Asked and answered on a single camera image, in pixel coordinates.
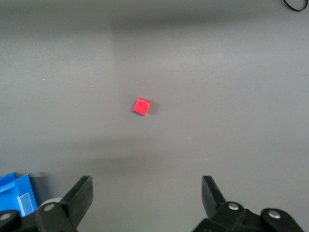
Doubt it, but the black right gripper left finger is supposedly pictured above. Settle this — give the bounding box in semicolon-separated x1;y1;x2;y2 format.
0;175;94;232

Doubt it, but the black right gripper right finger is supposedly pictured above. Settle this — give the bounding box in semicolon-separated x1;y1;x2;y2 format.
192;175;305;232

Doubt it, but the red cube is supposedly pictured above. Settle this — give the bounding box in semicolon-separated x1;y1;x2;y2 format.
132;97;152;116

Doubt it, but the blue plastic storage bin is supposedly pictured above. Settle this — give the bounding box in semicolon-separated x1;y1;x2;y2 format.
0;172;39;218

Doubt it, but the dark grey table mat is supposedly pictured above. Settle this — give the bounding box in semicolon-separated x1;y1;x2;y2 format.
0;0;309;232

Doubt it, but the thin black loose cable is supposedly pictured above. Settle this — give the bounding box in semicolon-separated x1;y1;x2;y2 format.
281;0;306;12

